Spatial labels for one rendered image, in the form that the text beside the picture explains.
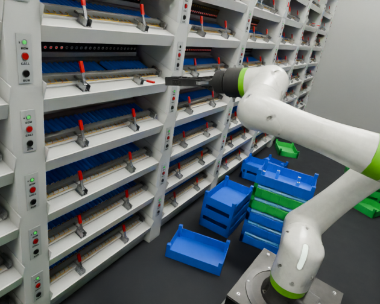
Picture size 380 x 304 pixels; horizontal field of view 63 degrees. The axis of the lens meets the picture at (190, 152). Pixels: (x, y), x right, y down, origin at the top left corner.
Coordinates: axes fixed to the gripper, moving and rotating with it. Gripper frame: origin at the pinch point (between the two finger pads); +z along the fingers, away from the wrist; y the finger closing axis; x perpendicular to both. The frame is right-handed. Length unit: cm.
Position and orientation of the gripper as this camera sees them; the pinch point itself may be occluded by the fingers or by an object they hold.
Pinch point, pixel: (176, 81)
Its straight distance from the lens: 114.5
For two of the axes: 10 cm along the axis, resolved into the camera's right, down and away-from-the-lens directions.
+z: -8.5, -1.4, 5.1
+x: -0.2, -9.6, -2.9
